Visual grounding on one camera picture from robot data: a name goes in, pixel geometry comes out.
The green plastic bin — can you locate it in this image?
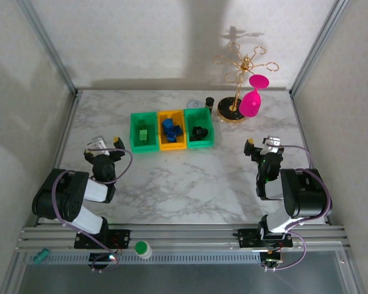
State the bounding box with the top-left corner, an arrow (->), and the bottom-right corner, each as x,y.
183,107 -> 216,149
129,111 -> 159,153

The gold glass rack stand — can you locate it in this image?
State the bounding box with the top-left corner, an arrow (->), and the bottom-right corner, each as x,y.
213,42 -> 279,124

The pink plastic wine glass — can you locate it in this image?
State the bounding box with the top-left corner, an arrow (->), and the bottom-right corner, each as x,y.
239,74 -> 270,118

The yellow plastic bin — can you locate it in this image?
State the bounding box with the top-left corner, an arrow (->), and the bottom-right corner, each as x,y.
157,110 -> 186,151

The small black control board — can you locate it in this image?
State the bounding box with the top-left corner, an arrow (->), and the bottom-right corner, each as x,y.
260,251 -> 283,266
88,253 -> 117,266

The white bottle green cap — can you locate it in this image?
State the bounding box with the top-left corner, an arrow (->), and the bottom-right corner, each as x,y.
134,241 -> 153,260

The green plug connector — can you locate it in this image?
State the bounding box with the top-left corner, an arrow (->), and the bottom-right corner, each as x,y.
33,247 -> 51,265

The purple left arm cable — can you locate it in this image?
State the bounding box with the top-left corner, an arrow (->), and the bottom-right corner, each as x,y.
52,147 -> 134,273

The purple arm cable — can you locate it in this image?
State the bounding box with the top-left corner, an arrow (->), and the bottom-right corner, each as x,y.
52,147 -> 134,273
262,145 -> 334,272

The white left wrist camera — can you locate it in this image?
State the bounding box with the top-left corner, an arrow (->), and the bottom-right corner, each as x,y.
86,136 -> 109,157

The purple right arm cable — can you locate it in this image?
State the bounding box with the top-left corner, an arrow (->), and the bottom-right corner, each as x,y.
262,145 -> 334,272

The aluminium table side rail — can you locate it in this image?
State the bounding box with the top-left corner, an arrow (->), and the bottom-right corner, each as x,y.
36,91 -> 83,227
289,91 -> 332,226

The aluminium rail beam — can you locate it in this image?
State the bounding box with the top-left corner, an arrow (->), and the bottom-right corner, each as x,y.
15,224 -> 352,254

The aluminium frame post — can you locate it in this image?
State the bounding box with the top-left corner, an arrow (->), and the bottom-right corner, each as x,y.
17,0 -> 80,95
289,0 -> 350,95

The grey slotted cable duct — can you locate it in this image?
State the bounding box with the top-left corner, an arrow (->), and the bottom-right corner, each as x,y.
27,252 -> 263,266

